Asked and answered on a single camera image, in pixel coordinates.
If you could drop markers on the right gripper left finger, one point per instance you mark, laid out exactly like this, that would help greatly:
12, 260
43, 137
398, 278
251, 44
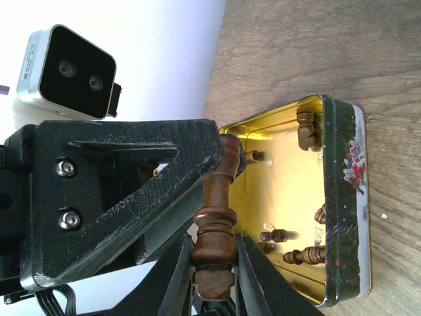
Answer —
166, 290

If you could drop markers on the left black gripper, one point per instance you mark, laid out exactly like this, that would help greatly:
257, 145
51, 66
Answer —
75, 195

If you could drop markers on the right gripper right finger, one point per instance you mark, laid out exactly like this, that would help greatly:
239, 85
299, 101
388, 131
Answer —
260, 289

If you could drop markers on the tall dark chess piece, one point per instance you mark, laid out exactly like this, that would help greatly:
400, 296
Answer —
214, 254

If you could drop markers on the gold tin with dark pieces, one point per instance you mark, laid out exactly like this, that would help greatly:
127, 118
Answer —
306, 184

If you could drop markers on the dark piece in tin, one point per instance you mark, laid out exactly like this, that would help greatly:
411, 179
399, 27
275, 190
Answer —
311, 255

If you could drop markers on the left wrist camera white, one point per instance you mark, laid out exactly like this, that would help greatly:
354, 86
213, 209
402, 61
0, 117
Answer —
64, 73

